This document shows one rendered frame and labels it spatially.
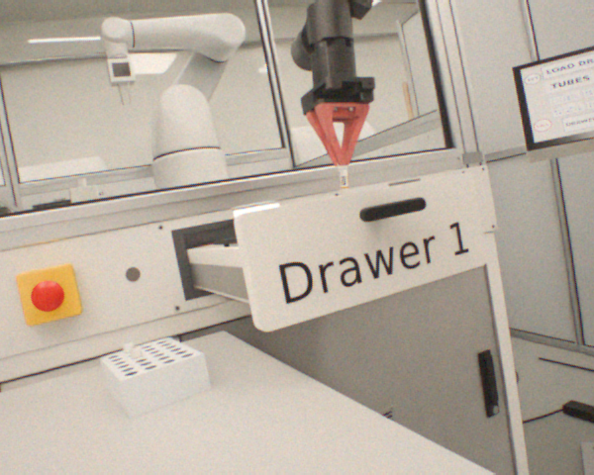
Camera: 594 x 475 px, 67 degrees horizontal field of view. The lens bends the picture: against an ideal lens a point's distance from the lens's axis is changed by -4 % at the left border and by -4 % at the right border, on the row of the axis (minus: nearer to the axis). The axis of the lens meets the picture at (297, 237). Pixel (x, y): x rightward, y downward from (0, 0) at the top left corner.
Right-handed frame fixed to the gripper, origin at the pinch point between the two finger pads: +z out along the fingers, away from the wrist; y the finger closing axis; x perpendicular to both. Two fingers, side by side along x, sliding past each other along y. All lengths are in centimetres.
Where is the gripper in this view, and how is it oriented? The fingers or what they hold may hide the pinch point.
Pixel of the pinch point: (341, 159)
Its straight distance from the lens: 60.5
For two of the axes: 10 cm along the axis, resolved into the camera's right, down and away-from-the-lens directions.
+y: 3.0, 0.3, -9.5
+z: 0.8, 9.9, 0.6
